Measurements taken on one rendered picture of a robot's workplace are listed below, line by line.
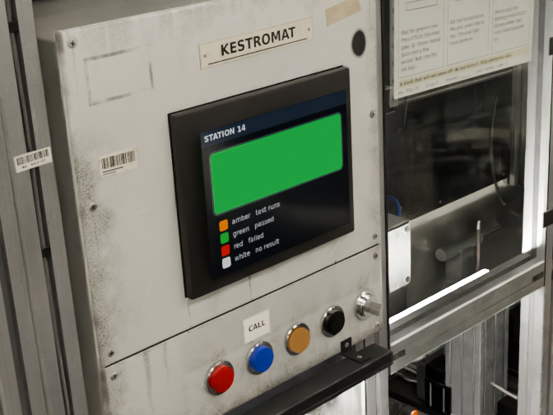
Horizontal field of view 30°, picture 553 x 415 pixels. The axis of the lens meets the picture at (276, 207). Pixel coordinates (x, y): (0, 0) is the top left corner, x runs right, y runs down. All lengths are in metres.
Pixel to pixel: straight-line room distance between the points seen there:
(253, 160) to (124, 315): 0.21
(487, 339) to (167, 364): 0.91
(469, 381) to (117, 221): 1.06
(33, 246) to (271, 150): 0.28
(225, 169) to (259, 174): 0.05
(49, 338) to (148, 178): 0.18
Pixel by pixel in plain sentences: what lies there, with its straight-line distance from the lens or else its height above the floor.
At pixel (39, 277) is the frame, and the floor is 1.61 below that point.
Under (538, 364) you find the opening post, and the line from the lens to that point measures 1.74.
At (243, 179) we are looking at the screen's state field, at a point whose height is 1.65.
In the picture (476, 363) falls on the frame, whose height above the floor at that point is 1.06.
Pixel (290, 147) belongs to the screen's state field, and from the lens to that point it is 1.11.
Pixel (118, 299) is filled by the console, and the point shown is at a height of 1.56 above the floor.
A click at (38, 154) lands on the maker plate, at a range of 0.96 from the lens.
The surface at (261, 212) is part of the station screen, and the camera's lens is 1.10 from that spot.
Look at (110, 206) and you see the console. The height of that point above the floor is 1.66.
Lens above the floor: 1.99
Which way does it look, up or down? 21 degrees down
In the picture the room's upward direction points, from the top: 3 degrees counter-clockwise
